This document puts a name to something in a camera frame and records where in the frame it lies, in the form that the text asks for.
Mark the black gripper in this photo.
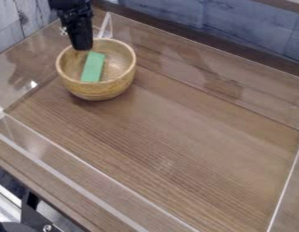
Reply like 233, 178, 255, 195
48, 0, 93, 51

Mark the green stick block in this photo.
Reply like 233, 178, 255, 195
81, 52, 105, 82

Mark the wooden bowl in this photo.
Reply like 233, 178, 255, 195
56, 38, 136, 101

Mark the clear acrylic tray wall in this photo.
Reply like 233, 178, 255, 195
0, 104, 200, 232

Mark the black table leg bracket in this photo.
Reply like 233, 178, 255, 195
20, 191, 55, 232

